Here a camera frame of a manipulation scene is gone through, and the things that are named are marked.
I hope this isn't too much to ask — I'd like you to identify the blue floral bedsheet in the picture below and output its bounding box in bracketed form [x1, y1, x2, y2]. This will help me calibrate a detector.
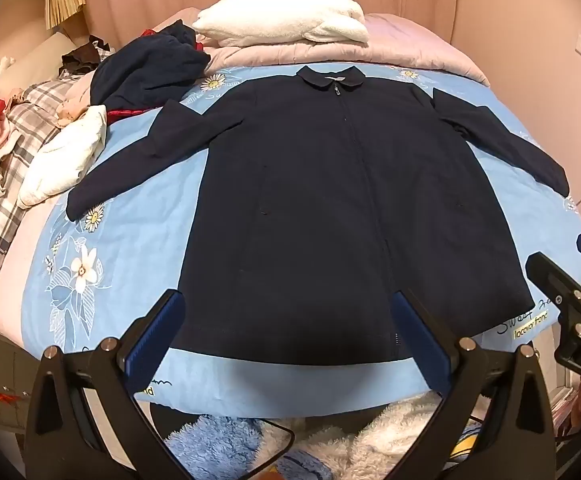
[20, 62, 581, 418]

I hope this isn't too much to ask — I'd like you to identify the white puffer jacket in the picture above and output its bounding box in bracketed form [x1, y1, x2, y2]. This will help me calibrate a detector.
[16, 104, 108, 209]

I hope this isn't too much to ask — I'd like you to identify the pale pink garment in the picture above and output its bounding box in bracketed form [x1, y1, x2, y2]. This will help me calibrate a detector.
[55, 82, 102, 128]

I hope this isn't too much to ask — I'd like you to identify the white fluffy blanket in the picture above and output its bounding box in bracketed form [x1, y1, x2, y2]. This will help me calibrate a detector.
[191, 0, 371, 48]

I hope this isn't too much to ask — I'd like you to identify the black cable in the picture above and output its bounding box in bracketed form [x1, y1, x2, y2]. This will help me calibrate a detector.
[250, 414, 297, 480]

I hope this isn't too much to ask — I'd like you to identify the dark brown garment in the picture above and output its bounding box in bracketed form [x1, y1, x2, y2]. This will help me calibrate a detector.
[60, 41, 116, 78]

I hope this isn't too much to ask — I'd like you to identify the grey bedside cabinet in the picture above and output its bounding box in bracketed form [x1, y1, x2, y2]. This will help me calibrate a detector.
[0, 325, 36, 431]

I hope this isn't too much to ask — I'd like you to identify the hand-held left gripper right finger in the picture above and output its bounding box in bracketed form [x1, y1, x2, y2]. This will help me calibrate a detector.
[391, 289, 558, 480]

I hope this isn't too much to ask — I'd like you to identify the navy zip coat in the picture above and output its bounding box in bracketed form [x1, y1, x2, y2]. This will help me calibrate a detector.
[66, 64, 570, 363]

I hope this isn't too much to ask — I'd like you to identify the pink quilt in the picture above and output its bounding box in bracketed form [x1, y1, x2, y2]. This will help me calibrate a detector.
[170, 7, 491, 86]

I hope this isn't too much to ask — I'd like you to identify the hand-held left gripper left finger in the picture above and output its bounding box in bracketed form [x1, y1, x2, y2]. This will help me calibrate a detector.
[24, 289, 187, 480]

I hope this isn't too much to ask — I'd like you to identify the crumpled navy garment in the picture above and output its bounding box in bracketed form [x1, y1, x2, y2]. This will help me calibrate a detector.
[90, 19, 211, 111]

